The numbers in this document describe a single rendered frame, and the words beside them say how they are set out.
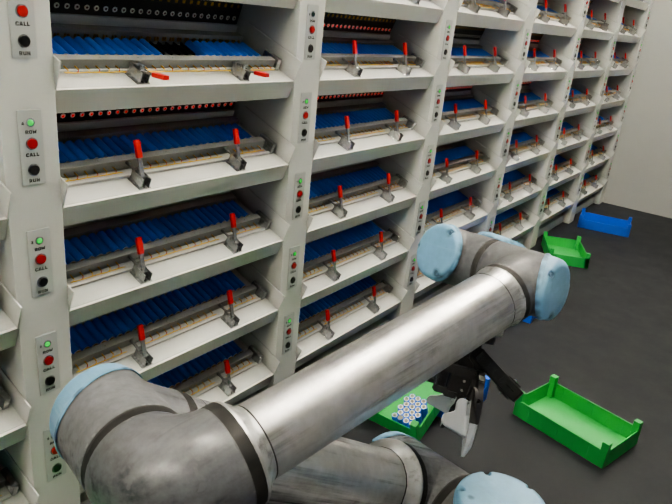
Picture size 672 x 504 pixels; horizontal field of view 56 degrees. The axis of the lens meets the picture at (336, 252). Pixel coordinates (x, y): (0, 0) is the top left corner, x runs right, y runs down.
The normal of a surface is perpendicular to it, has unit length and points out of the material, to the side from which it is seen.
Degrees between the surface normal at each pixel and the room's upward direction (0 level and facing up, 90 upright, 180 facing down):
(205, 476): 60
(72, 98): 112
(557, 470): 0
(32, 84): 90
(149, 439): 22
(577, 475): 0
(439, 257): 70
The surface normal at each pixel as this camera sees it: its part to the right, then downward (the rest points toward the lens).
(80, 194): 0.39, -0.76
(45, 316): 0.80, 0.29
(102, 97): 0.70, 0.62
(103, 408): -0.27, -0.81
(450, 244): -0.77, -0.21
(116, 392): 0.00, -0.95
